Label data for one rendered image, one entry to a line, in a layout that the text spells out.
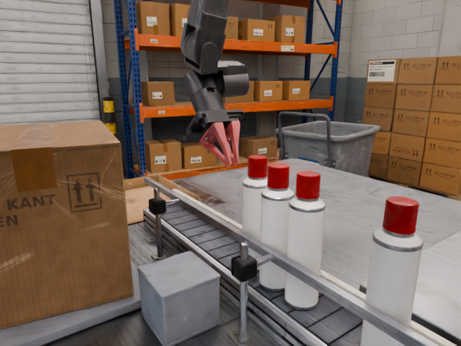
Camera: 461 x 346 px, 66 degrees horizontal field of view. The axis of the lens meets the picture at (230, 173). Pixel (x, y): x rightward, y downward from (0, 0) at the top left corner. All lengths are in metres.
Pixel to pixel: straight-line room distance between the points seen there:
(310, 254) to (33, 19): 4.06
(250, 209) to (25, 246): 0.35
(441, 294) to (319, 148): 2.17
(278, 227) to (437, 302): 0.27
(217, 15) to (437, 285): 0.59
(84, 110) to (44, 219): 3.82
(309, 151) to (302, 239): 2.32
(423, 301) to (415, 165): 3.41
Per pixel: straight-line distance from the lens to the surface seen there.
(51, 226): 0.59
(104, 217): 0.59
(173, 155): 4.01
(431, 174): 3.97
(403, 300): 0.46
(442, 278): 0.73
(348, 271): 0.79
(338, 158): 2.75
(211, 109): 0.67
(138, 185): 1.30
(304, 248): 0.52
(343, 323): 0.56
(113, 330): 0.63
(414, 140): 4.00
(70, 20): 4.38
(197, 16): 0.67
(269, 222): 0.55
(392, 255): 0.43
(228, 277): 0.65
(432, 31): 5.74
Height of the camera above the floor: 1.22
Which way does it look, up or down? 15 degrees down
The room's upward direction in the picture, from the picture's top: straight up
